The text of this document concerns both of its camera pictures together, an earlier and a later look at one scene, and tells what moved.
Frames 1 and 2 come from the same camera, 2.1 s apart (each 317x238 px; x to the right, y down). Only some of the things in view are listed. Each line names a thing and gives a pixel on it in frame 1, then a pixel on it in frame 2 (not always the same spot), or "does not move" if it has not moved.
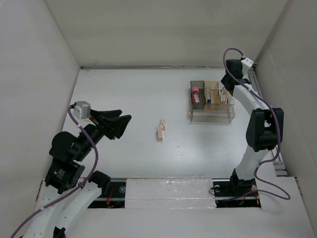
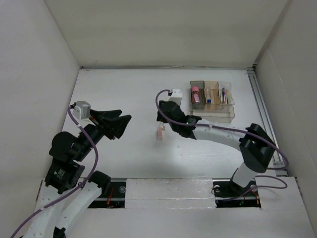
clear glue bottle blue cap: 208,94 does not move
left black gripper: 102,120 does not move
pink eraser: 159,134 does not move
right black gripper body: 224,79 -> 160,118
